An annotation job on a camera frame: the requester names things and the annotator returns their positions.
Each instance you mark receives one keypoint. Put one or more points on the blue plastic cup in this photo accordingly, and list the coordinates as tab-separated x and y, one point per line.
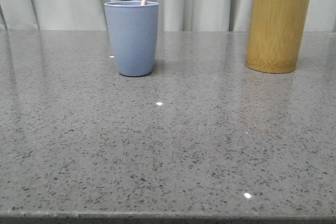
133	30

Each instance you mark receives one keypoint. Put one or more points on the bamboo cylinder holder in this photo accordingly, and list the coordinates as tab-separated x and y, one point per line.
275	35

